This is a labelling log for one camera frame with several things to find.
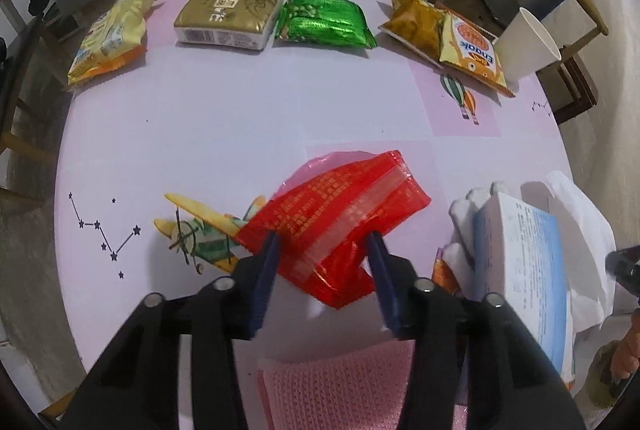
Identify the green fuzzy cushion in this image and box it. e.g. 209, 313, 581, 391
582, 342, 626, 411

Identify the white paper cup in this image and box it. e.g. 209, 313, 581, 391
492, 7, 563, 83

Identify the pink printed table cover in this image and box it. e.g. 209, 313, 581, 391
52, 0, 576, 430

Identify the red snack packet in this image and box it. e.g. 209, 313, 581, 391
235, 150, 432, 309

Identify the white and blue box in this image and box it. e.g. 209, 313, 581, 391
472, 192, 568, 376

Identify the person's right hand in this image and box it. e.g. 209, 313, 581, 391
612, 310, 640, 381

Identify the gold tissue pack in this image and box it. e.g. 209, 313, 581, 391
173, 0, 286, 52

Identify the orange and white snack packet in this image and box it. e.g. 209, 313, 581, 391
439, 12, 516, 99

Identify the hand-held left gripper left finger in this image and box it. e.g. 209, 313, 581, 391
60, 230, 283, 430

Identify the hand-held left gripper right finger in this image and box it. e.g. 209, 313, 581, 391
367, 230, 588, 430

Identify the yellow snack packet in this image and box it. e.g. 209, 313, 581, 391
67, 0, 166, 86

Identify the green snack packet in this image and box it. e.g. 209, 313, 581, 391
272, 0, 378, 49

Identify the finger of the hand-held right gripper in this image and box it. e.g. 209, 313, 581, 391
605, 246, 640, 297

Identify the white plastic bag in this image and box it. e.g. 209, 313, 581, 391
520, 171, 617, 336

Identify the white tissue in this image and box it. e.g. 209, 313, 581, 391
448, 181, 511, 301

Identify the yellow-brown chip packet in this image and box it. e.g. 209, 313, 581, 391
378, 0, 448, 65

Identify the pink mesh cloth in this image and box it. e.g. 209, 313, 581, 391
256, 339, 471, 430

